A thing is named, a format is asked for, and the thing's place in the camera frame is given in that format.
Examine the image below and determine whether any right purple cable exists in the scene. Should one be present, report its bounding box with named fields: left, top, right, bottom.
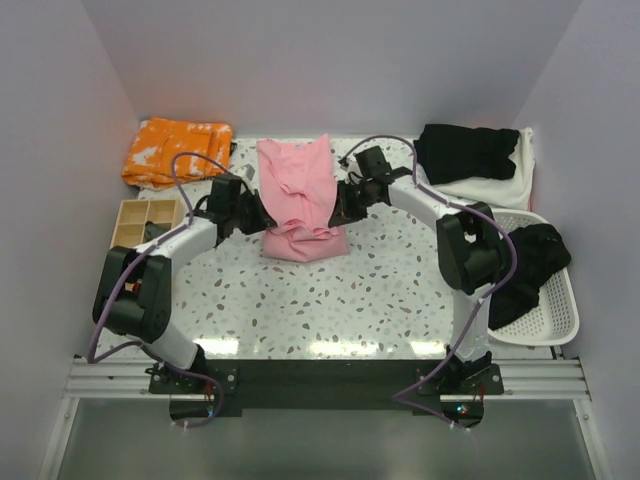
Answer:
left=339, top=134, right=519, bottom=431

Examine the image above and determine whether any white plastic laundry basket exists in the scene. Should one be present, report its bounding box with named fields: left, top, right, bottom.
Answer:
left=489, top=209, right=579, bottom=347

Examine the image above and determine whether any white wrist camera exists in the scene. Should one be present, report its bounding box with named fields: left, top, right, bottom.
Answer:
left=239, top=164, right=255, bottom=181
left=338, top=155, right=360, bottom=174

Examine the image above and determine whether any purple cable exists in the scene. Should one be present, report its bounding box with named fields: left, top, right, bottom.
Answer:
left=339, top=134, right=519, bottom=431
left=86, top=152, right=241, bottom=429

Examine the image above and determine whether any black t-shirt in basket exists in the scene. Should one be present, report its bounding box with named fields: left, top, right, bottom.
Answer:
left=489, top=223, right=572, bottom=330

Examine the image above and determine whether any wooden compartment tray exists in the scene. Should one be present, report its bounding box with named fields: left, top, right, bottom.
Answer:
left=110, top=199, right=184, bottom=248

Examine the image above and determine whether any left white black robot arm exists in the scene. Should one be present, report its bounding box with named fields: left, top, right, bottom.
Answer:
left=87, top=173, right=276, bottom=392

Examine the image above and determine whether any orange white folded t-shirt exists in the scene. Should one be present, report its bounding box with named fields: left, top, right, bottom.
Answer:
left=121, top=117, right=233, bottom=190

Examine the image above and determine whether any grey item in tray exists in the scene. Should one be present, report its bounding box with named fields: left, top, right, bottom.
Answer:
left=143, top=221, right=170, bottom=242

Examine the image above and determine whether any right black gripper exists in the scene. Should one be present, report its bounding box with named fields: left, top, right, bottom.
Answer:
left=329, top=179, right=376, bottom=228

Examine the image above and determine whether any black folded t-shirt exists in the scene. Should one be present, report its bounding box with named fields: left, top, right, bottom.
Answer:
left=414, top=124, right=520, bottom=185

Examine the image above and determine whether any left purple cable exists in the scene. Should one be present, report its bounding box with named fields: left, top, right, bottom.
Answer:
left=86, top=152, right=241, bottom=429

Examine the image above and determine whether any pink t-shirt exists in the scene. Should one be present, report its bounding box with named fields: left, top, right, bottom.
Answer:
left=256, top=135, right=349, bottom=263

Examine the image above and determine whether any aluminium rail frame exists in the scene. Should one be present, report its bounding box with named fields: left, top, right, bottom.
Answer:
left=63, top=324, right=594, bottom=401

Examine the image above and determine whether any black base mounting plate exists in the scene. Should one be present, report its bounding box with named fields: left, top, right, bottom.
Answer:
left=145, top=355, right=504, bottom=426

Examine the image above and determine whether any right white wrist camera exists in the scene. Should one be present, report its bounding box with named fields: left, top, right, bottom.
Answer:
left=338, top=155, right=360, bottom=174

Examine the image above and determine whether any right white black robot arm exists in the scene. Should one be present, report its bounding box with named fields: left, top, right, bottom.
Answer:
left=329, top=146, right=517, bottom=400

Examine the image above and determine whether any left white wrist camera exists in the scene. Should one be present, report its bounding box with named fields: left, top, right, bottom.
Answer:
left=239, top=164, right=255, bottom=181

